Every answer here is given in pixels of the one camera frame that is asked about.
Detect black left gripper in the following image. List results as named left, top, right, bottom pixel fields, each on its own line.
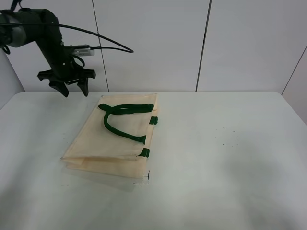
left=37, top=62, right=95, bottom=97

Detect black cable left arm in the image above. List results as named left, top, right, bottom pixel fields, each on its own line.
left=0, top=23, right=134, bottom=54

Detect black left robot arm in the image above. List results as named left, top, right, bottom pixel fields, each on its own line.
left=0, top=8, right=96, bottom=97

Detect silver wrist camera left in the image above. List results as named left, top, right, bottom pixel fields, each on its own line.
left=65, top=45, right=95, bottom=57

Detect cream linen bag green handles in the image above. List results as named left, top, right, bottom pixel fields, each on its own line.
left=61, top=93, right=158, bottom=179

